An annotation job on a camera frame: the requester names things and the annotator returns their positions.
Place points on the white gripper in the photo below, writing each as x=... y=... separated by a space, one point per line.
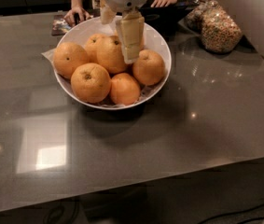
x=131 y=25

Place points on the orange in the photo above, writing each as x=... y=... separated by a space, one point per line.
x=109 y=55
x=149 y=68
x=125 y=89
x=141 y=46
x=91 y=83
x=67 y=57
x=91 y=46

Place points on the white bowl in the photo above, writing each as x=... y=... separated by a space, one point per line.
x=152 y=40

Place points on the person's hand on mouse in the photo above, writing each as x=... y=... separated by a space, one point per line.
x=76 y=15

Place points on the person's hand on laptop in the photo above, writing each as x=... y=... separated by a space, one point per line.
x=162 y=3

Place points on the black laptop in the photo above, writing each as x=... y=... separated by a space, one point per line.
x=162 y=18

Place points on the plastic bag of cereal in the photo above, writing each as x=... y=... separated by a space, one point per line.
x=194 y=18

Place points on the glass jar of cereal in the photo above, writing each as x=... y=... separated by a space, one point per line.
x=219 y=32

